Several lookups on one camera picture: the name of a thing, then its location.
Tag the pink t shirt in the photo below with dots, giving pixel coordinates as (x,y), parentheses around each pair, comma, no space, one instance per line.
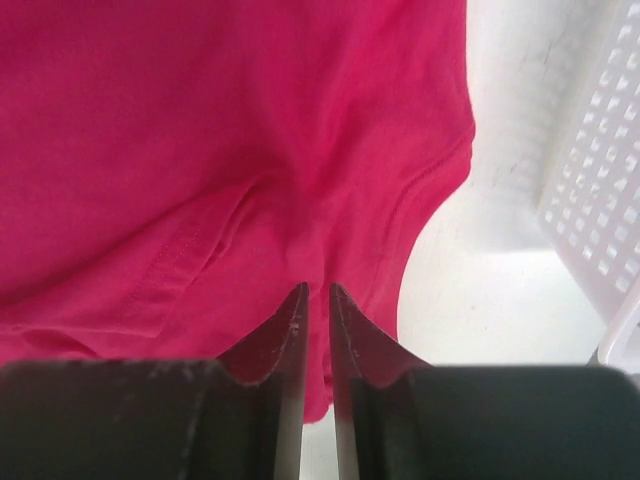
(170,170)

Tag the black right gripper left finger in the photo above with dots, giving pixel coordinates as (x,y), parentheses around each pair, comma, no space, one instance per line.
(236,416)

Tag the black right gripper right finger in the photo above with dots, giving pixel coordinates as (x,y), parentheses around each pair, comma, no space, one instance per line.
(398,417)

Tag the white plastic laundry basket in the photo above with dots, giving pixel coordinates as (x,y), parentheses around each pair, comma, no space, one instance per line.
(589,208)

